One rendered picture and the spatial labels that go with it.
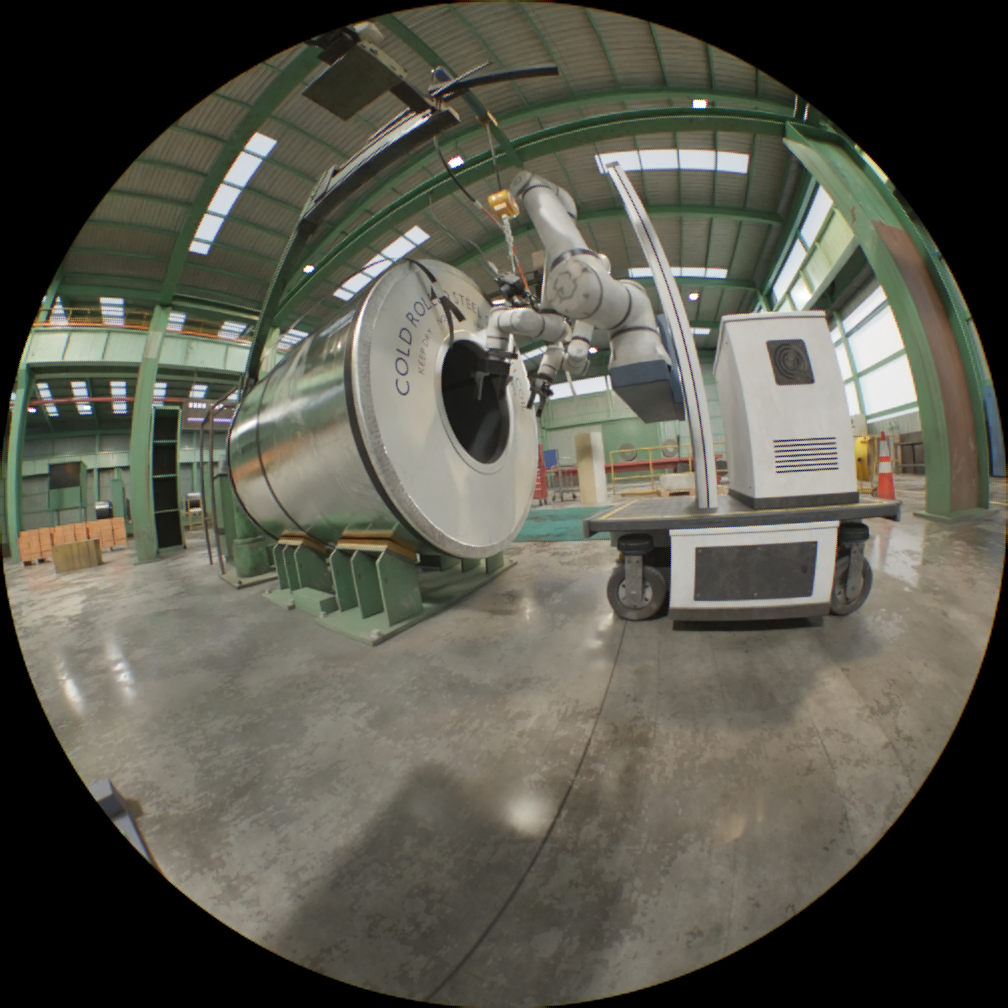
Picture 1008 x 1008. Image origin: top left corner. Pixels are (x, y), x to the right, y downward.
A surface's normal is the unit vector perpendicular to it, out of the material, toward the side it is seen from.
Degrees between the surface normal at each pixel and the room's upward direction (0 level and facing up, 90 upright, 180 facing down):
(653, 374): 90
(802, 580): 90
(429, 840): 0
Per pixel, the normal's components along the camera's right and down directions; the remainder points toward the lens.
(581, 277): -0.73, 0.21
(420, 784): -0.10, -0.99
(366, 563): 0.89, -0.06
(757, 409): -0.54, 0.10
